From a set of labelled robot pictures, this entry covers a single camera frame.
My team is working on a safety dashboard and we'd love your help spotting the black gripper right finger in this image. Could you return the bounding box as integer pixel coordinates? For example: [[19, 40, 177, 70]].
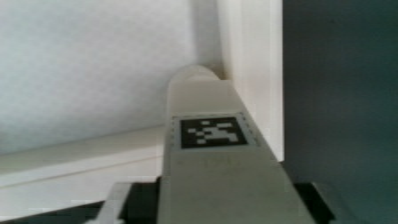
[[293, 182, 355, 224]]

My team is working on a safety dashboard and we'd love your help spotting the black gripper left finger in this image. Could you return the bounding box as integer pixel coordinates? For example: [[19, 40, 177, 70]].
[[94, 181, 160, 224]]

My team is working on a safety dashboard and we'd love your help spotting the white desk leg with tag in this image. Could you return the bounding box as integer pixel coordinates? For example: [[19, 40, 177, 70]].
[[156, 66, 314, 224]]

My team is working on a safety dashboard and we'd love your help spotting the white desk top tray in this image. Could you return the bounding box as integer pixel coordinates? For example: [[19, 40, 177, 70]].
[[0, 0, 284, 222]]

